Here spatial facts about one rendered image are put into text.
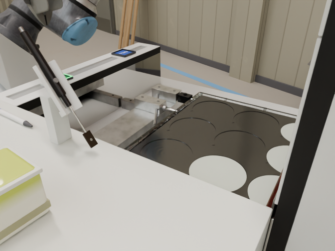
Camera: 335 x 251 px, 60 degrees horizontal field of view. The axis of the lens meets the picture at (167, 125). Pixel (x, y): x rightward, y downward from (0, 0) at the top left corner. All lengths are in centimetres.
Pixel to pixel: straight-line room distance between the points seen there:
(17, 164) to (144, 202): 15
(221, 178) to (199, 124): 19
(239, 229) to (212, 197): 5
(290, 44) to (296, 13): 28
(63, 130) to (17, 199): 18
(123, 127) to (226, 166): 27
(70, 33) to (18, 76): 23
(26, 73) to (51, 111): 63
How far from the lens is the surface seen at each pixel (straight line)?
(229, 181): 51
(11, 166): 36
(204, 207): 37
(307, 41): 309
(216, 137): 62
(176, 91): 80
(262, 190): 51
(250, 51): 330
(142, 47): 104
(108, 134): 67
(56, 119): 49
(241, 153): 59
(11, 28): 108
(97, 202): 38
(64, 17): 104
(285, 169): 35
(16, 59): 108
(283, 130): 69
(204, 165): 54
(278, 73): 328
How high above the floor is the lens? 123
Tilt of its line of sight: 31 degrees down
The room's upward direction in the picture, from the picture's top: straight up
